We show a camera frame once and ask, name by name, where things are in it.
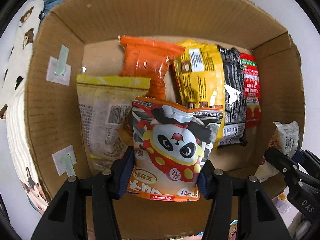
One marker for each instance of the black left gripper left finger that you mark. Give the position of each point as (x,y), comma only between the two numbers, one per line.
(105,199)

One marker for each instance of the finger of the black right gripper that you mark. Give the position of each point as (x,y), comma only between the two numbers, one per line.
(282,162)

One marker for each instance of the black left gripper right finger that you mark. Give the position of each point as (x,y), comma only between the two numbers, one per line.
(258,217)

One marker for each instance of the white snack packet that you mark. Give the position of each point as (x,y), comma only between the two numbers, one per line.
(286,140)

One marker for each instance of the orange panda snack bag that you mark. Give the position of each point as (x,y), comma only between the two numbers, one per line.
(171,144)

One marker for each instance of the striped cat print blanket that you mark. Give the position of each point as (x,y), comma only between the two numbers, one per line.
(20,153)

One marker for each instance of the black snack bag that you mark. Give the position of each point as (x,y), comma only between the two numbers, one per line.
(235,102)

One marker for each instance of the red snack bag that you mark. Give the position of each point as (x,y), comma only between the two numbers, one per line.
(251,90)

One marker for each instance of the pale yellow cracker bag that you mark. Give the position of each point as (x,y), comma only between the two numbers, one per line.
(105,103)

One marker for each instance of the yellow chocolate snack bag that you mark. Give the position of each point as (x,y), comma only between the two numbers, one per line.
(200,78)

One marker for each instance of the white bear print pillow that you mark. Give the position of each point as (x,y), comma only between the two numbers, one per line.
(17,65)

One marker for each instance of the brown cardboard box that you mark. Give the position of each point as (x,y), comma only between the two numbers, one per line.
(80,33)

